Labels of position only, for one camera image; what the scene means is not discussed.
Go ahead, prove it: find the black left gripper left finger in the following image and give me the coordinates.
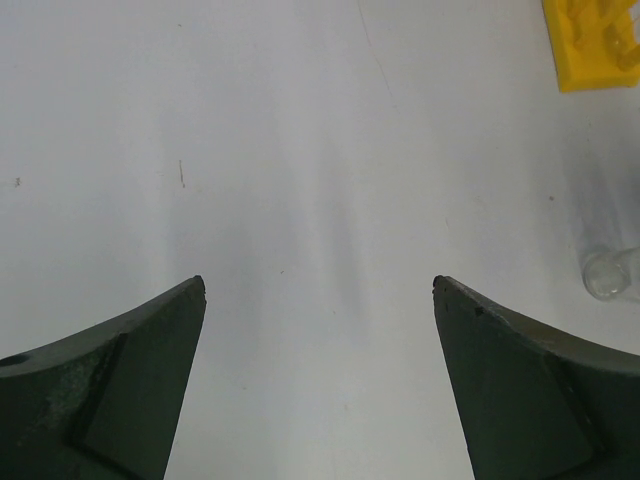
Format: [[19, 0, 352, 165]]
[[1, 276, 206, 479]]

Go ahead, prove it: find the yellow test tube rack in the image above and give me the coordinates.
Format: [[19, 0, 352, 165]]
[[542, 0, 639, 93]]

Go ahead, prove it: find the small glass jar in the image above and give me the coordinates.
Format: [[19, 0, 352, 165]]
[[582, 247, 639, 303]]

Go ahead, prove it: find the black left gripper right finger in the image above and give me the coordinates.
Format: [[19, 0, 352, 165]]
[[433, 276, 639, 479]]

